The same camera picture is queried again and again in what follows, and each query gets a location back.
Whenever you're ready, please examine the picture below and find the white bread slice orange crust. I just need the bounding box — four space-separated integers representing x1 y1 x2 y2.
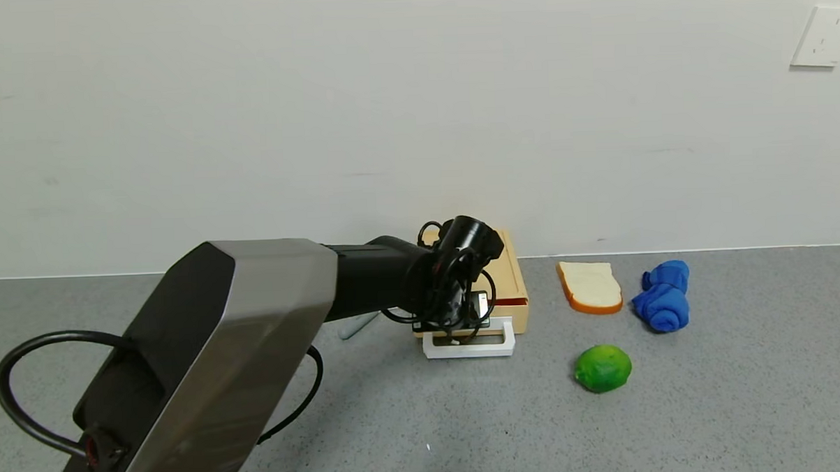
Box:
556 259 624 317

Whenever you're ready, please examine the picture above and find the green lime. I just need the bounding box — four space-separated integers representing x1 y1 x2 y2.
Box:
573 344 634 394

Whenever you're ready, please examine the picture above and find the blue rolled towel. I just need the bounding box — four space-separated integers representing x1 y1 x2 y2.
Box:
630 260 693 334

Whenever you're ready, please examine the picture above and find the yellow drawer with white handle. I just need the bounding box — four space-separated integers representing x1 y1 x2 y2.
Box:
421 299 531 360

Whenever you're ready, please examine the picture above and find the grey handled white peeler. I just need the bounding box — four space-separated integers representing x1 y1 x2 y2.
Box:
337 311 381 341

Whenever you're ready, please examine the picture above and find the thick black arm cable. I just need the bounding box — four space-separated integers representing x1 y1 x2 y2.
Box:
0 321 327 462

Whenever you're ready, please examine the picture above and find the white wall socket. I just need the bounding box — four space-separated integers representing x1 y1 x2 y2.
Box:
788 5 840 69

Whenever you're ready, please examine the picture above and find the yellow drawer case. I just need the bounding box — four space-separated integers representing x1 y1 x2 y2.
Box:
420 227 529 314

